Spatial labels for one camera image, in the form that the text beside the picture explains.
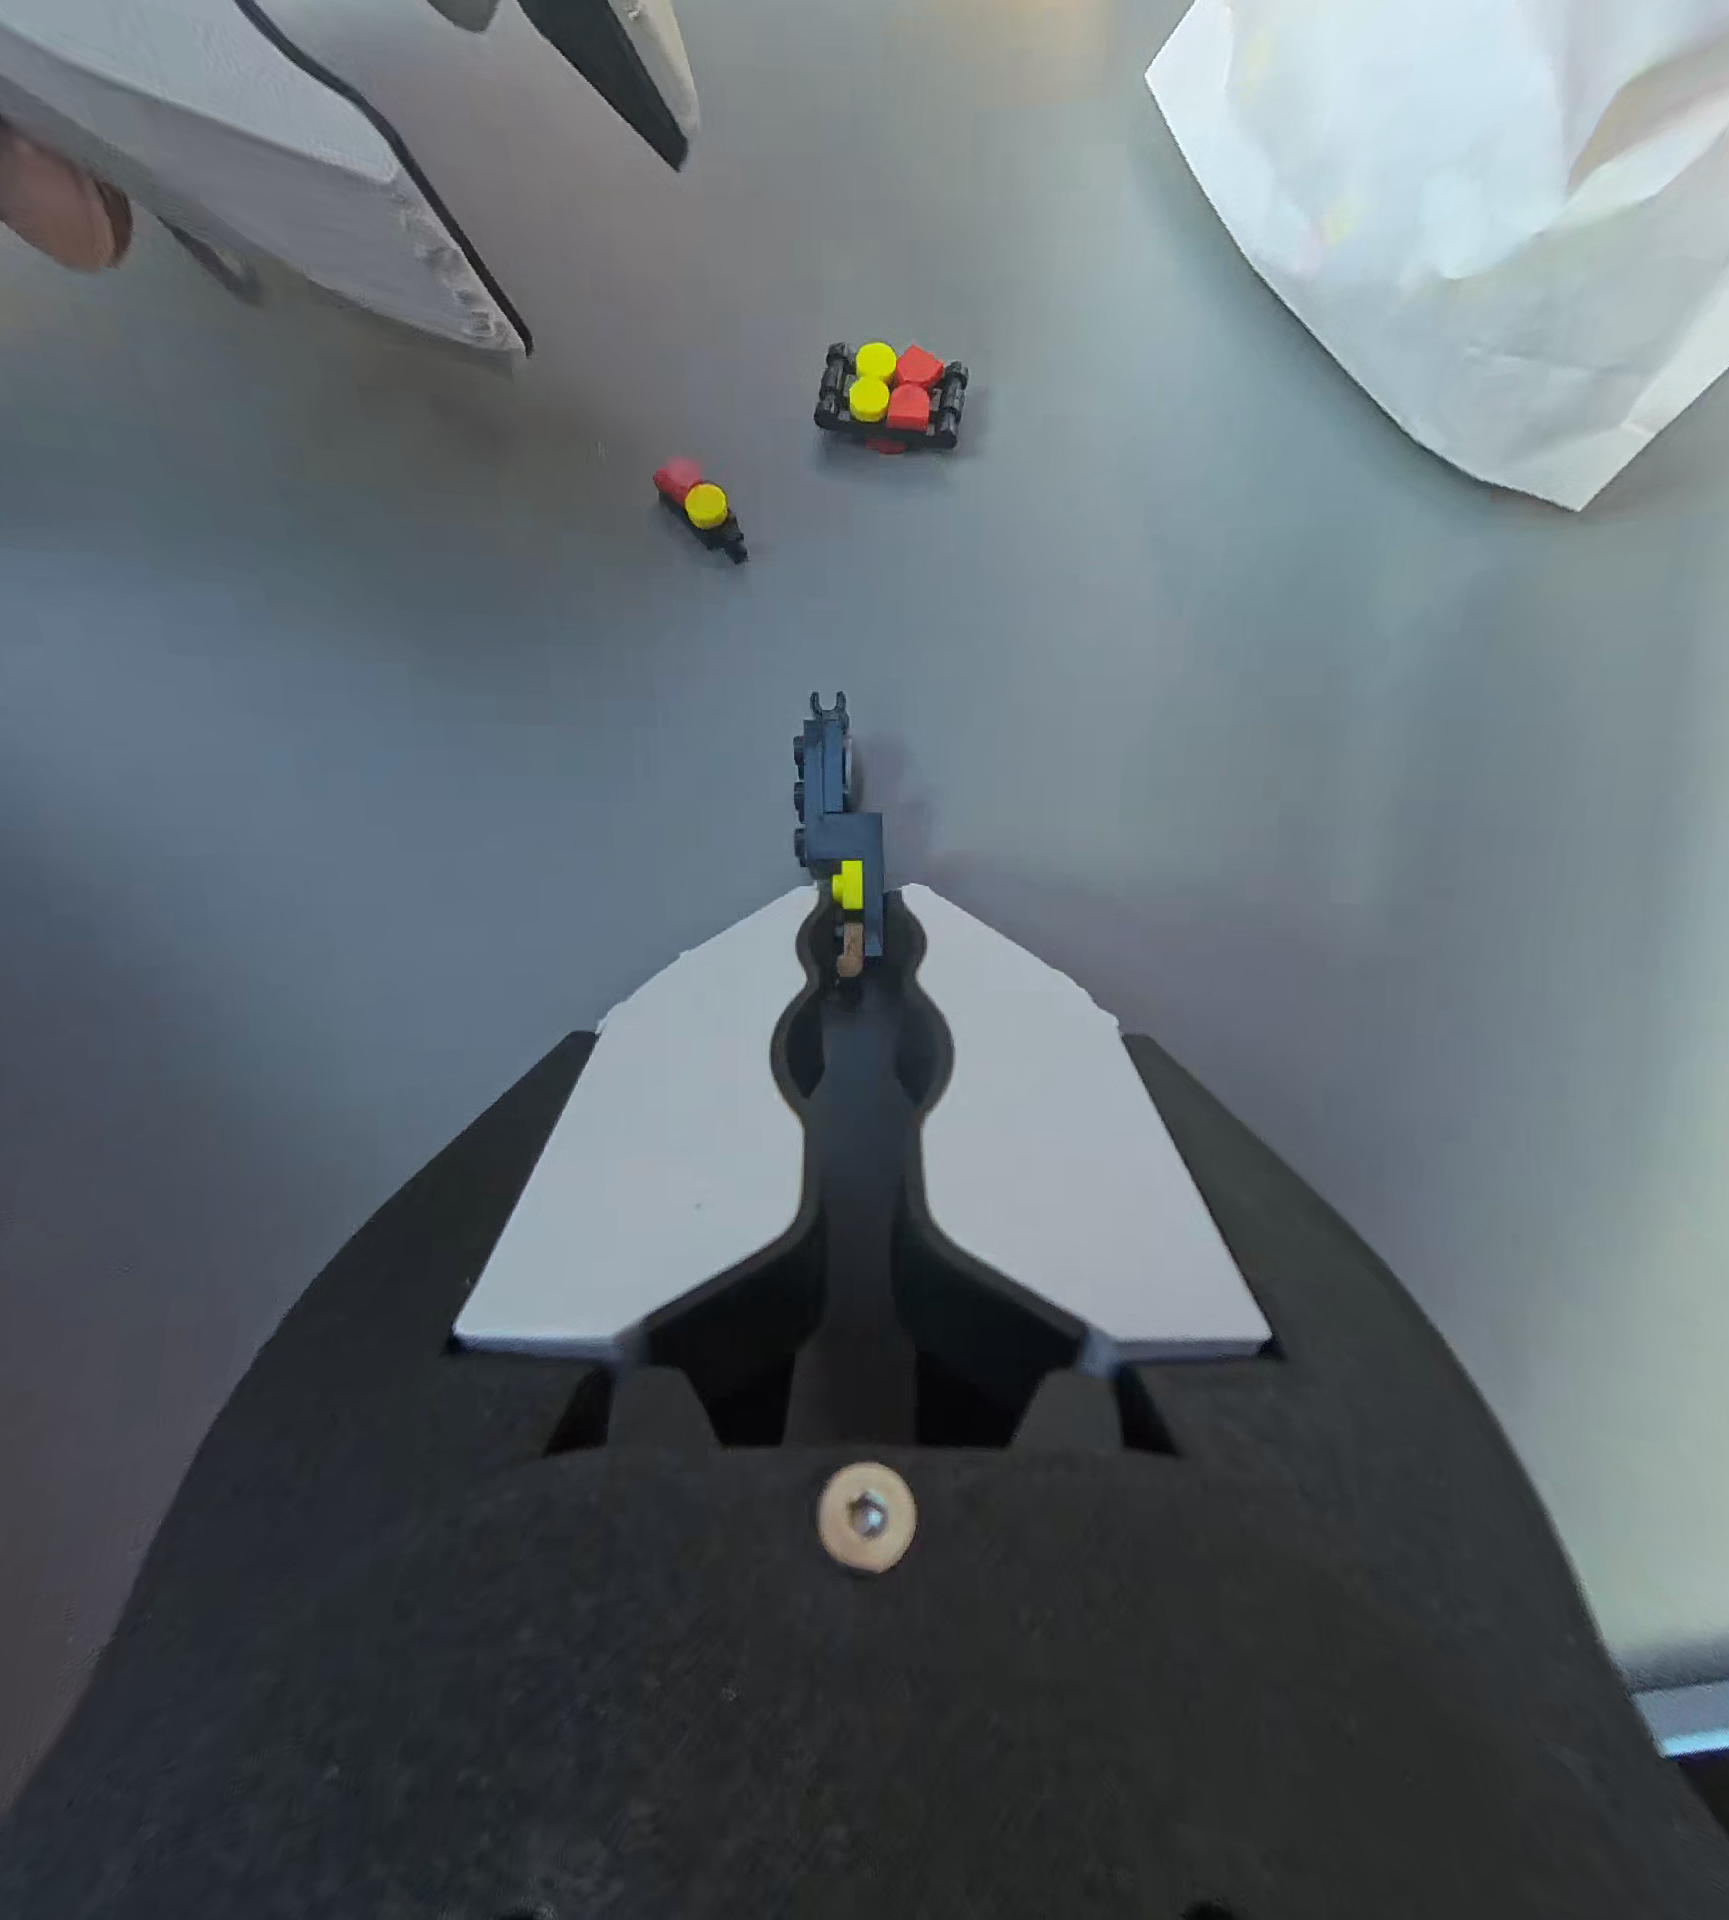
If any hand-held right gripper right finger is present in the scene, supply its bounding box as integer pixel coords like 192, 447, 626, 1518
887, 883, 1277, 1368

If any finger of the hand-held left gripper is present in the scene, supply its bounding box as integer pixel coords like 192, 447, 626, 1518
0, 0, 536, 369
512, 0, 703, 173

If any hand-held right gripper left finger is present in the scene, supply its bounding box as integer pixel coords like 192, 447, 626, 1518
455, 888, 829, 1356

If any black lego bracket yellow stud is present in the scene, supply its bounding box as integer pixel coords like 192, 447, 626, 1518
790, 689, 891, 972

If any black red yellow brick plate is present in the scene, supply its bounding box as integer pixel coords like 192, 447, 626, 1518
816, 335, 975, 457

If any small yellow red lego piece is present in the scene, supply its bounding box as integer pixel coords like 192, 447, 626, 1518
651, 455, 755, 569

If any torn printed white paper bag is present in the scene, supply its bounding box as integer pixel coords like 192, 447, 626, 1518
1146, 0, 1729, 512

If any person's left hand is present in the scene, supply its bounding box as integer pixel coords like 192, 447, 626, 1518
0, 46, 139, 279

